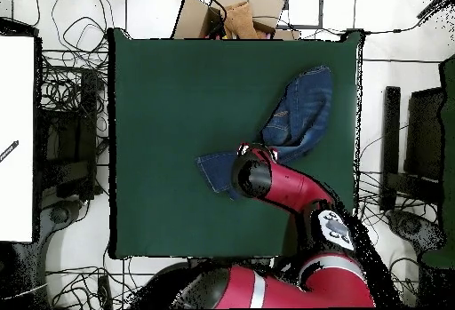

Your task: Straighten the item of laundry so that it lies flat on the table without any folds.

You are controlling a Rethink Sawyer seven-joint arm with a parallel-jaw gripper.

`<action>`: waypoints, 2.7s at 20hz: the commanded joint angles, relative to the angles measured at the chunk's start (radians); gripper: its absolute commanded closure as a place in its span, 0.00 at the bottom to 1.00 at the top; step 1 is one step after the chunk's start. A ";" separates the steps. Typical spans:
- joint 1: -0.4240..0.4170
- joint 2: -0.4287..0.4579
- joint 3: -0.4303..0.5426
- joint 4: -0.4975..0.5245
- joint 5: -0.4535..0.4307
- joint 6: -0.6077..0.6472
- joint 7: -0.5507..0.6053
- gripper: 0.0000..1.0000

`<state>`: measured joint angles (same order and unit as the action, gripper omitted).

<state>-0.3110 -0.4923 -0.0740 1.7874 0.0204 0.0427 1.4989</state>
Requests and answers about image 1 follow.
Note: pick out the dark metal frame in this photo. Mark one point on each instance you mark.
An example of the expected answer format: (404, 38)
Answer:
(321, 8)

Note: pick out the blue denim jeans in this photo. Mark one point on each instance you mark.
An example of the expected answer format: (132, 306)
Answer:
(302, 111)

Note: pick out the black strip with white print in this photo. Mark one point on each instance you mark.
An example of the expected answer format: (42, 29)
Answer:
(9, 151)

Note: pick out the white board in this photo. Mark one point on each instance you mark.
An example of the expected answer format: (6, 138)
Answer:
(16, 128)

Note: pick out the dark green table cloth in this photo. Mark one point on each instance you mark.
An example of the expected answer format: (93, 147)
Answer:
(160, 75)

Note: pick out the black upright post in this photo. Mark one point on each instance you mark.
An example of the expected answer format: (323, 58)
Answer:
(391, 139)

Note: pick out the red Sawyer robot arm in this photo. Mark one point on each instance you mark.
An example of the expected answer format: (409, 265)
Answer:
(295, 185)

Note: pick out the black flat panel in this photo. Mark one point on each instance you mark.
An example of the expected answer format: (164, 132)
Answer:
(424, 136)

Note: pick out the dark green cloth sheet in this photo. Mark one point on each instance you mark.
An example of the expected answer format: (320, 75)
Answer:
(448, 182)

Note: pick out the brown cardboard box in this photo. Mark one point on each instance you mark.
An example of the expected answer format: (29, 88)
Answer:
(192, 18)

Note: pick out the black power strip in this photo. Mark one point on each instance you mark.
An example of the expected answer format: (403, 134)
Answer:
(105, 292)

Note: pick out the black equipment rack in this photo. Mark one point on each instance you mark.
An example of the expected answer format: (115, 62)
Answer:
(71, 139)

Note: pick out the tan cloth in box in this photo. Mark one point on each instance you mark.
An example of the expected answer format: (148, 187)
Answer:
(240, 20)

